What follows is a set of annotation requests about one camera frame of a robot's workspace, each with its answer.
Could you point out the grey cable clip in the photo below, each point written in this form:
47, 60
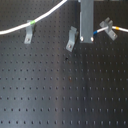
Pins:
73, 34
29, 32
107, 25

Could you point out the grey metal gripper block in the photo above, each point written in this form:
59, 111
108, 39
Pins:
86, 20

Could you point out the middle grey cable clip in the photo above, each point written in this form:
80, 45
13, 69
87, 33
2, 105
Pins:
73, 34

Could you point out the left grey cable clip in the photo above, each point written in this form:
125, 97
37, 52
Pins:
29, 32

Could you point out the right grey cable clip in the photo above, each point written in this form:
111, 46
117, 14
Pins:
107, 25

